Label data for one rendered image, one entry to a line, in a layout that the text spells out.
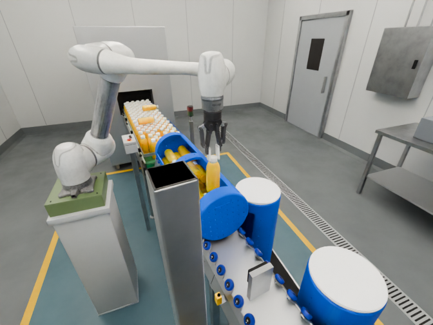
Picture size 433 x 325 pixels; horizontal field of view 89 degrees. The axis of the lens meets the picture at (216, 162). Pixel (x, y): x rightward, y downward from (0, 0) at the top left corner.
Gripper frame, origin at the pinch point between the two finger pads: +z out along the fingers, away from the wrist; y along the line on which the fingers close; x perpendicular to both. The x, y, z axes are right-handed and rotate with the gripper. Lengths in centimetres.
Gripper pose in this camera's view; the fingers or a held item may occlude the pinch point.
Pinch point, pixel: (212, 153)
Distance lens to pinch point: 101.1
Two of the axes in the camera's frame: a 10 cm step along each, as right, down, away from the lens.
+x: -4.4, -4.5, 7.8
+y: 9.0, -2.3, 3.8
